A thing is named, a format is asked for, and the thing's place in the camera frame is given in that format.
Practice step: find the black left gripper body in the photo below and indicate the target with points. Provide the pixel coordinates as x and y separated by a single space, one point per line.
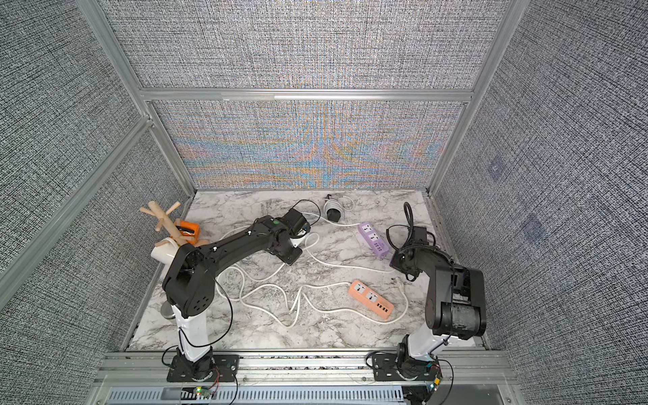
288 253

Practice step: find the black and white power strip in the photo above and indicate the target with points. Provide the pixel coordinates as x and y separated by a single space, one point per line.
335 207

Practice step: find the pink power strip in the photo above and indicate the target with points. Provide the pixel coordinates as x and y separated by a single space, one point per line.
371 300

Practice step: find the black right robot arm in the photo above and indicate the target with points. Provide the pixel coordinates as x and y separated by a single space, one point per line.
455 303

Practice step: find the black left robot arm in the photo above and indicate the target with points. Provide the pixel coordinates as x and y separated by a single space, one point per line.
191 280

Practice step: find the orange box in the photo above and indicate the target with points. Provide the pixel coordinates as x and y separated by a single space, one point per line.
190 231

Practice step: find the cream ceramic mug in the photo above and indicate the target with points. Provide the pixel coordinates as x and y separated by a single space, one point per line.
165 251

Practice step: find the metal tin can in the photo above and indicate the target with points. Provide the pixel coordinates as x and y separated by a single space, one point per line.
166 311

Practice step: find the wooden mug tree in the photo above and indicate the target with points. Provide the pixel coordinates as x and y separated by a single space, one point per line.
165 222

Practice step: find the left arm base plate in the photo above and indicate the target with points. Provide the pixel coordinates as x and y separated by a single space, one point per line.
222 367

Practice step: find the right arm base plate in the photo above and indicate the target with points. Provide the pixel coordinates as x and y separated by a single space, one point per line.
392 367

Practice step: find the aluminium front rail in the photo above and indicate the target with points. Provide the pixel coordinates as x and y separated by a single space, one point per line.
264 367

